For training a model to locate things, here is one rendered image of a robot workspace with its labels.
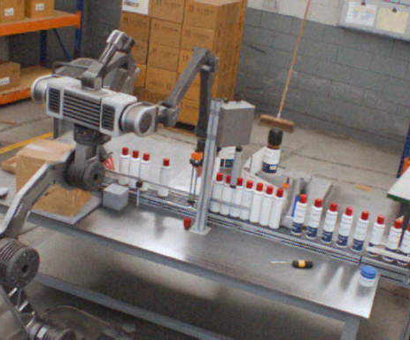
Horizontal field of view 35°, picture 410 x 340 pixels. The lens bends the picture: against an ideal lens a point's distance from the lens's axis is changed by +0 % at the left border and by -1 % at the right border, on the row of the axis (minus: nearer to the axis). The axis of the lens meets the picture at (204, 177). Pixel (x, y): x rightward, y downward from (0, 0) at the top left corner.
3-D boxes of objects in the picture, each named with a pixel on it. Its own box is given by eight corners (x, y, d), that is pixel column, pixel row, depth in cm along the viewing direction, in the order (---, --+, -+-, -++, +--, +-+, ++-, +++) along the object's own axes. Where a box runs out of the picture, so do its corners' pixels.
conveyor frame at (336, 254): (362, 256, 314) (365, 247, 312) (359, 266, 304) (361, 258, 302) (69, 173, 361) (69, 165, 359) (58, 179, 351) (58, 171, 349)
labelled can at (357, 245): (362, 249, 309) (372, 211, 301) (360, 253, 305) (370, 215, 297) (351, 246, 311) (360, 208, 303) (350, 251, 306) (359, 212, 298)
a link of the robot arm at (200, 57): (194, 37, 296) (212, 42, 292) (201, 56, 307) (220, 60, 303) (147, 114, 281) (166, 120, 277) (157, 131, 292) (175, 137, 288)
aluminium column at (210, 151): (205, 228, 320) (223, 98, 293) (202, 232, 316) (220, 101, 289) (197, 226, 321) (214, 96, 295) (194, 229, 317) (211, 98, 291)
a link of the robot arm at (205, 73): (194, 55, 301) (213, 60, 296) (200, 50, 305) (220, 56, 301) (192, 135, 325) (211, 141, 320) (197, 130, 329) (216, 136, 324)
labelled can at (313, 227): (316, 236, 316) (325, 198, 308) (314, 241, 311) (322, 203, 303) (306, 233, 317) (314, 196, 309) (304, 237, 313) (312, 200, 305)
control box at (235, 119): (249, 144, 305) (255, 106, 297) (220, 148, 296) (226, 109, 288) (236, 137, 312) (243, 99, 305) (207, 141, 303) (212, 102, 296)
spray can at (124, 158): (129, 183, 346) (132, 147, 338) (124, 186, 341) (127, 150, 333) (120, 181, 347) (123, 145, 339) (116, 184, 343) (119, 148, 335)
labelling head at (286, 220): (304, 220, 330) (313, 174, 320) (297, 230, 319) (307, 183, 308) (277, 212, 334) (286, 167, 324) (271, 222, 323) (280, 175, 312)
